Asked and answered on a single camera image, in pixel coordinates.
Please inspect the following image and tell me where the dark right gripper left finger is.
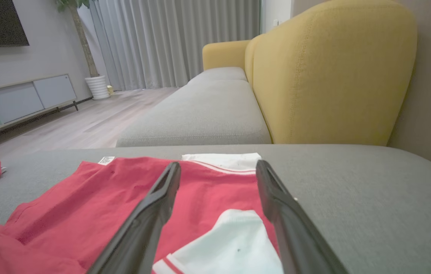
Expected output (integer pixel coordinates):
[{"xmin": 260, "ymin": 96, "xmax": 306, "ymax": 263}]
[{"xmin": 88, "ymin": 162, "xmax": 181, "ymax": 274}]

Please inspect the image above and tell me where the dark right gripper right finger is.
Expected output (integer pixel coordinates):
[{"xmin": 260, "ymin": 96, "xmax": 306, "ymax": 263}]
[{"xmin": 257, "ymin": 160, "xmax": 347, "ymax": 274}]

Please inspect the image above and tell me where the red white basketball jersey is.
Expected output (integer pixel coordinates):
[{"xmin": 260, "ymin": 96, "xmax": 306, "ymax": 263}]
[{"xmin": 0, "ymin": 153, "xmax": 284, "ymax": 274}]

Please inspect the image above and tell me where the grey sofa seat cushion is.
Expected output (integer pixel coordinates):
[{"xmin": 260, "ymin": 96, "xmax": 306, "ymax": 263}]
[
  {"xmin": 116, "ymin": 79, "xmax": 272, "ymax": 148},
  {"xmin": 187, "ymin": 67, "xmax": 247, "ymax": 86}
]

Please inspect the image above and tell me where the white ribbed plant pot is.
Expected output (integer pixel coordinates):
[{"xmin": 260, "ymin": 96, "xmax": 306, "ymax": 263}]
[{"xmin": 85, "ymin": 75, "xmax": 110, "ymax": 100}]

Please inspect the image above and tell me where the yellow sofa backrest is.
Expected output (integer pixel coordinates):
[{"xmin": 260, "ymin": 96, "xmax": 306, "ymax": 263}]
[{"xmin": 202, "ymin": 0, "xmax": 418, "ymax": 147}]

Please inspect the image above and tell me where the grey low tv cabinet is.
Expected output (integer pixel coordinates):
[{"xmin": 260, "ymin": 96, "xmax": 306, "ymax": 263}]
[{"xmin": 0, "ymin": 74, "xmax": 80, "ymax": 142}]

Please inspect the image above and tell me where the grey pleated curtain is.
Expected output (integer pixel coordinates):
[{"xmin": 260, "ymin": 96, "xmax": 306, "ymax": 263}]
[{"xmin": 86, "ymin": 0, "xmax": 262, "ymax": 91}]

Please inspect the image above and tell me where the indoor plant trunk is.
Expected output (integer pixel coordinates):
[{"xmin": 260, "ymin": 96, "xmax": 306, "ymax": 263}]
[{"xmin": 56, "ymin": 0, "xmax": 100, "ymax": 78}]

